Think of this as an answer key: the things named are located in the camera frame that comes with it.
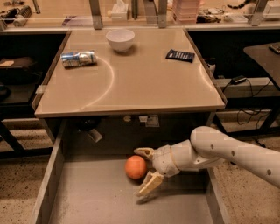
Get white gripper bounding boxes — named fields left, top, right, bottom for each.
left=134, top=145, right=179, bottom=197

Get orange fruit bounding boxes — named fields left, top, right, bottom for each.
left=124, top=155, right=147, bottom=179

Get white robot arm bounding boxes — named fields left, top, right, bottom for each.
left=134, top=126, right=280, bottom=197

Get beige counter cabinet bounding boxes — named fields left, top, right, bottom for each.
left=31, top=27, right=228, bottom=144

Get open grey metal drawer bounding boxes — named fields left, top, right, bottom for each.
left=30, top=120, right=230, bottom=224

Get black power adapter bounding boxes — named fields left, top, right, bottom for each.
left=230, top=75, right=247, bottom=85

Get white ceramic bowl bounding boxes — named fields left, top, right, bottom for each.
left=106, top=29, right=135, bottom=53

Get crushed blue silver can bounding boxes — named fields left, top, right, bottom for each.
left=60, top=51, right=97, bottom=68

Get pink stacked trays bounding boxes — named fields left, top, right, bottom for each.
left=172, top=0, right=200, bottom=24

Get white tissue box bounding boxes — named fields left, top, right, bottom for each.
left=111, top=0, right=129, bottom=20

